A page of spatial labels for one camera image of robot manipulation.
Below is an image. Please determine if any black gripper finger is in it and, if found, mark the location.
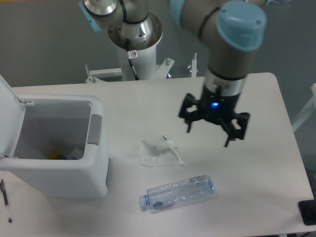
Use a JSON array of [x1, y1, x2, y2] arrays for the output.
[[178, 93, 204, 133], [221, 112, 250, 148]]

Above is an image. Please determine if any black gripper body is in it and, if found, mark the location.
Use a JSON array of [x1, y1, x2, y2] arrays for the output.
[[196, 85, 241, 125]]

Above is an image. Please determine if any white push-lid trash can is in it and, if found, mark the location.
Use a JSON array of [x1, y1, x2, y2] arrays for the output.
[[0, 79, 110, 198]]

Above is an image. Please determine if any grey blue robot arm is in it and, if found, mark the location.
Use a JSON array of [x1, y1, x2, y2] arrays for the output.
[[79, 0, 267, 141]]

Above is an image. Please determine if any trash inside the can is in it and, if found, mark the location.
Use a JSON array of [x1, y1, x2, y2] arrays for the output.
[[46, 147, 84, 160]]

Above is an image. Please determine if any crumpled white plastic wrapper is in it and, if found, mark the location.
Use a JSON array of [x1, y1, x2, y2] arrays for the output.
[[140, 135, 184, 167]]

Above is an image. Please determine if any crushed clear plastic bottle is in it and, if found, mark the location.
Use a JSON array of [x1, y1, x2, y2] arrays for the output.
[[139, 175, 215, 212]]

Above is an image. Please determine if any black device at right edge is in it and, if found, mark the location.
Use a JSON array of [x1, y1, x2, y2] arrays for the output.
[[298, 199, 316, 226]]

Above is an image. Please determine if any black clear pen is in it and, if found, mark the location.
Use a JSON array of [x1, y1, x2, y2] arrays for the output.
[[0, 179, 12, 223]]

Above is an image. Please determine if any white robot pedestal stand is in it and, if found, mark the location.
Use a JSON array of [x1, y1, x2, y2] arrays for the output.
[[85, 13, 175, 83]]

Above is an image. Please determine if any white frame at right edge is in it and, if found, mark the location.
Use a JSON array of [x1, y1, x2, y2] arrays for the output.
[[292, 83, 316, 132]]

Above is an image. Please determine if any black cable on pedestal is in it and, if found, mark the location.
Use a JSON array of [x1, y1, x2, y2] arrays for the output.
[[125, 38, 141, 81]]

